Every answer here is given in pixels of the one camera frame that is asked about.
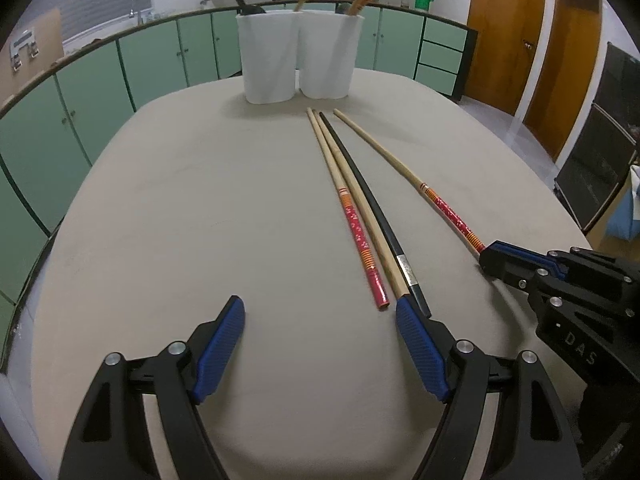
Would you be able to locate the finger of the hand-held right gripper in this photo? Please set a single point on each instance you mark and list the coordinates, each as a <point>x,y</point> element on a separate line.
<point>510,267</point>
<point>525,251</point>

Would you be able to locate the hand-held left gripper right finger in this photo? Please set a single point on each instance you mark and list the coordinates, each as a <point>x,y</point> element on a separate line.
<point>420,345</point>

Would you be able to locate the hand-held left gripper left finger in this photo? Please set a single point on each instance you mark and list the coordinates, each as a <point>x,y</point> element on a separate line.
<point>220,345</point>

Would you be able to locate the plain wooden chopstick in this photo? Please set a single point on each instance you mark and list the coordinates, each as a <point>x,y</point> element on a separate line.
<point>382,252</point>

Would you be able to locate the white double utensil holder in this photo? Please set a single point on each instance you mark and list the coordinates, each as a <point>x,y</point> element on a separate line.
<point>270,60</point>

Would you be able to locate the blue cloth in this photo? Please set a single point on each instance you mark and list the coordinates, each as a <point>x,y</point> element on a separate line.
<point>622,222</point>

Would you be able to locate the black glass cabinet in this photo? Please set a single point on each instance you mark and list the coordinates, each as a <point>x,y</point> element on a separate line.
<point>600,150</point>

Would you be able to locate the wooden door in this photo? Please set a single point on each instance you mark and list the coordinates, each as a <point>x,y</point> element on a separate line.
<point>505,30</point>
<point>565,70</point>

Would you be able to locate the chrome kitchen faucet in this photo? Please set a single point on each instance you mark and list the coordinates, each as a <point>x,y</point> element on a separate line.
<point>135,7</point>

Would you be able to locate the white wall-mount device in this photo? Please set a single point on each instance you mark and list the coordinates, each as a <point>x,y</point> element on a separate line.
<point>25,47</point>

